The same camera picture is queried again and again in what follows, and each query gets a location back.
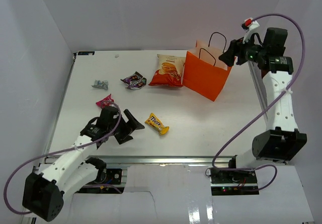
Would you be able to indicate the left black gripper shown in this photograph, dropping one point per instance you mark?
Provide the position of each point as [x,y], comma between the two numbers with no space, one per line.
[129,127]

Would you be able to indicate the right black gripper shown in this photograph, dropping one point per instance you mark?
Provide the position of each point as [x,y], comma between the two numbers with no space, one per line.
[237,48]

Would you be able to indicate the yellow M&M's packet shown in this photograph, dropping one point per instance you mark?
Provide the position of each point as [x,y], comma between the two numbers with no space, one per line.
[156,124]

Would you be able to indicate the brown M&M's packet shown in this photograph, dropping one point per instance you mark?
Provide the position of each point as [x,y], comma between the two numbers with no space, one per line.
[137,84]

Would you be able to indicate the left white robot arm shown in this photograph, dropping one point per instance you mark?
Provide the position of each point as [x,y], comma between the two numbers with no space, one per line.
[45,193]

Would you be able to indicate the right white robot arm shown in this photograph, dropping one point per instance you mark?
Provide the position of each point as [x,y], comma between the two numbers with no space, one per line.
[282,140]

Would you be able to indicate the orange paper bag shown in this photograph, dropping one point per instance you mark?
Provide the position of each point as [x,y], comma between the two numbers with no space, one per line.
[204,73]

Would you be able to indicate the orange chips bag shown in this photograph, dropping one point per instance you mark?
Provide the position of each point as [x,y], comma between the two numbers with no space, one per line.
[169,71]

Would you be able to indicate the red candy packet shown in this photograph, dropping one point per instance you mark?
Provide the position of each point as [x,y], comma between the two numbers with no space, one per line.
[107,101]

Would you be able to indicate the silver candy wrapper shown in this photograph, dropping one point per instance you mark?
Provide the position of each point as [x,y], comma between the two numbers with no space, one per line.
[98,84]

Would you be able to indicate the purple M&M's packet upper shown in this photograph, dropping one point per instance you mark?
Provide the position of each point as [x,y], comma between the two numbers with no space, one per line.
[132,78]

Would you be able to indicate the aluminium table frame rail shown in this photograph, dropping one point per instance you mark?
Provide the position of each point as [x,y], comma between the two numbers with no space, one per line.
[155,160]

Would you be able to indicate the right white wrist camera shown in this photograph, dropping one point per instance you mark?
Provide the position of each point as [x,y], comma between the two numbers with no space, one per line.
[250,26]

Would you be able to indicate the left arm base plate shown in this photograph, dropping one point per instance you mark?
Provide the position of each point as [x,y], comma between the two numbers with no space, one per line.
[108,181]

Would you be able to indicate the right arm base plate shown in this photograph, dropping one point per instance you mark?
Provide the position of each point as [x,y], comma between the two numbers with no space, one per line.
[232,183]

